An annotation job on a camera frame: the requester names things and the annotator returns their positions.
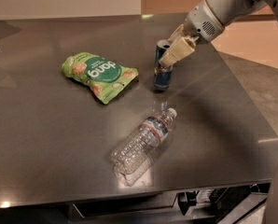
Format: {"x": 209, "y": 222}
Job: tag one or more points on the blue silver redbull can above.
{"x": 162, "y": 75}

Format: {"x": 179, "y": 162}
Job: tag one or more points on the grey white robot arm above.
{"x": 229, "y": 11}

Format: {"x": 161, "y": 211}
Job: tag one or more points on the black equipment under table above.
{"x": 222, "y": 206}

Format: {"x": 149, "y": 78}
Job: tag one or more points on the clear plastic water bottle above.
{"x": 140, "y": 144}

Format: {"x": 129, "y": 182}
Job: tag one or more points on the green dang snack bag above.
{"x": 105, "y": 78}

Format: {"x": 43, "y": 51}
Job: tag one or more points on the metal drawer under table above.
{"x": 123, "y": 205}

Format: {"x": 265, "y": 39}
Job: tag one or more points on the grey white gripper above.
{"x": 201, "y": 24}

